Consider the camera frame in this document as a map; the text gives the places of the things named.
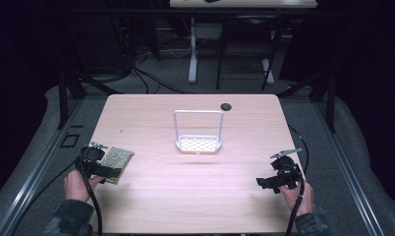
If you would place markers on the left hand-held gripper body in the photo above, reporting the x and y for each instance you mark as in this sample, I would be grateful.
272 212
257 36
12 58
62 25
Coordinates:
91 154

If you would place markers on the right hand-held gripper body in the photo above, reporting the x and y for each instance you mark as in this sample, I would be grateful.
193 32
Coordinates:
288 170

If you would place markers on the green yellow scouring sponge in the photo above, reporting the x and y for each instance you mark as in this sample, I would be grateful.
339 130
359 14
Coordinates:
117 159

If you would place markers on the person's right hand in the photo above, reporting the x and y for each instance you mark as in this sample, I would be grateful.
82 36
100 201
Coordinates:
298 200

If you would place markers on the person's left hand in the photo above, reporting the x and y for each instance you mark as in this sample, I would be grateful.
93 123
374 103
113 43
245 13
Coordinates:
76 188

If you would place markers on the black metal stand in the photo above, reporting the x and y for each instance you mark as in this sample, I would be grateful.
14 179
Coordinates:
63 98
330 98

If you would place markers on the black round table grommet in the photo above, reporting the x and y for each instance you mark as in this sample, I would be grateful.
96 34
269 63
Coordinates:
226 106

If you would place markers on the black chair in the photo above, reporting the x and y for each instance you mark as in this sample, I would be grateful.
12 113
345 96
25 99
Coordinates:
251 23

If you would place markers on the grey box under desk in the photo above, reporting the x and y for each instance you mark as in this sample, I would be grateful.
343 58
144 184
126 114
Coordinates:
208 31

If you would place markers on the white background desk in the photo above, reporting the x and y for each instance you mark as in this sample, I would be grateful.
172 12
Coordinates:
251 4

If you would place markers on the grey metal floor rail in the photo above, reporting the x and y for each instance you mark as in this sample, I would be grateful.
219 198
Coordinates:
346 170
31 183

